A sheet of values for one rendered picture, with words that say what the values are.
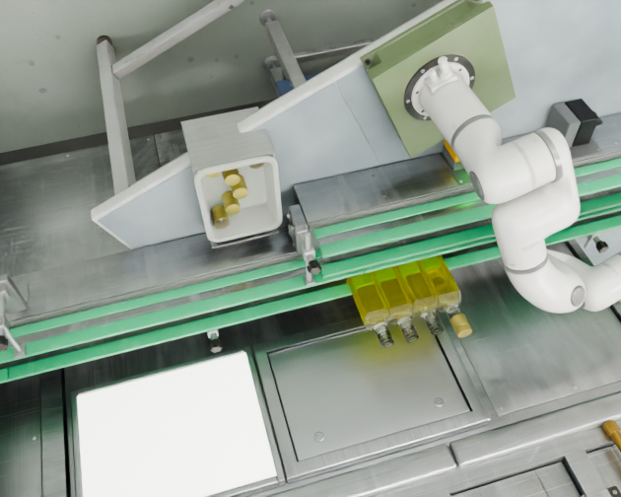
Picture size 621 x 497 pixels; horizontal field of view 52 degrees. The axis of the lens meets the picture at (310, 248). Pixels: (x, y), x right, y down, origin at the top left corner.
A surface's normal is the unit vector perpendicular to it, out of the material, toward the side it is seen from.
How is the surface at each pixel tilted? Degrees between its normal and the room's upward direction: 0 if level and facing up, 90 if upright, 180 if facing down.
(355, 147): 0
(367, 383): 90
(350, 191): 90
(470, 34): 2
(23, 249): 90
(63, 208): 90
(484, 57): 2
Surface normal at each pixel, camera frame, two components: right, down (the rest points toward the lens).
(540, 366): -0.03, -0.63
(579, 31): 0.28, 0.74
